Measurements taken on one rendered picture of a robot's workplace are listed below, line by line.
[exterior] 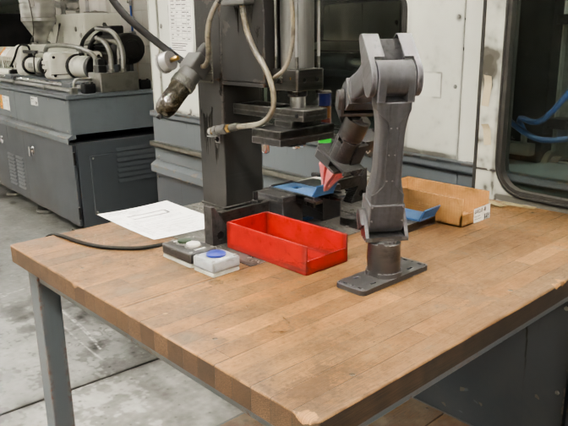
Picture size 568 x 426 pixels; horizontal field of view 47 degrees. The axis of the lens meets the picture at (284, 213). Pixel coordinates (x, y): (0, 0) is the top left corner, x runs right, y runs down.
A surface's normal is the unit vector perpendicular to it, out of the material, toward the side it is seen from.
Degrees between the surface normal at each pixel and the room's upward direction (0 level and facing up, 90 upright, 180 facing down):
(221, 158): 90
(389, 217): 100
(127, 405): 0
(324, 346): 0
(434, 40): 90
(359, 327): 0
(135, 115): 90
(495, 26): 90
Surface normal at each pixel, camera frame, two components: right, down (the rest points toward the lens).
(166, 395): -0.01, -0.96
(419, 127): -0.77, 0.18
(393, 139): 0.12, 0.43
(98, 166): 0.63, 0.20
